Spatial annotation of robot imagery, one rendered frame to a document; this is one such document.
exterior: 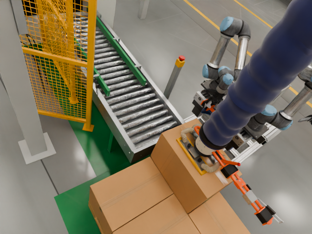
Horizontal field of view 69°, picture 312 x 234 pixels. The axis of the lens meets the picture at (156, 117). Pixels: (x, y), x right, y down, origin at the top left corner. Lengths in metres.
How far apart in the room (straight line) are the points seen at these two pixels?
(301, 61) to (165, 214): 1.46
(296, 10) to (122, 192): 1.65
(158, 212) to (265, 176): 1.86
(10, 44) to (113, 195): 1.29
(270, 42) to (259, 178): 2.42
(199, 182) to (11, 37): 1.54
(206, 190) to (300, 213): 1.97
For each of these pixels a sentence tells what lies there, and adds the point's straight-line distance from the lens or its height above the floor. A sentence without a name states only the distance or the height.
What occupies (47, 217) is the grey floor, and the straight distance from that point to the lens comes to 2.50.
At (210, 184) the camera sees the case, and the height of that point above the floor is 0.94.
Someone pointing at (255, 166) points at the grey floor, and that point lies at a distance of 3.41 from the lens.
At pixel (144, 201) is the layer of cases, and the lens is 1.99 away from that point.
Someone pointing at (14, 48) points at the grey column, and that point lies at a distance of 1.71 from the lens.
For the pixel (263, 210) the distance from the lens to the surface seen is 1.74.
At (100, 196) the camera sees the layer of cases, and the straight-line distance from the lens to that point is 1.96.
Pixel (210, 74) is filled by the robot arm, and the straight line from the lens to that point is 2.10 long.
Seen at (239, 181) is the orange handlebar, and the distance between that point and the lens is 1.73.
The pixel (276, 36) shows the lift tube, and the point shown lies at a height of 2.00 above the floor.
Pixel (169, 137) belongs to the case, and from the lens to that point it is 1.83.
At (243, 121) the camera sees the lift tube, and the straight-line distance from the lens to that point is 1.44.
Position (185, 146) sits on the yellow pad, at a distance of 1.80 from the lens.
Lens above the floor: 2.41
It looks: 50 degrees down
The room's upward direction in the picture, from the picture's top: 23 degrees clockwise
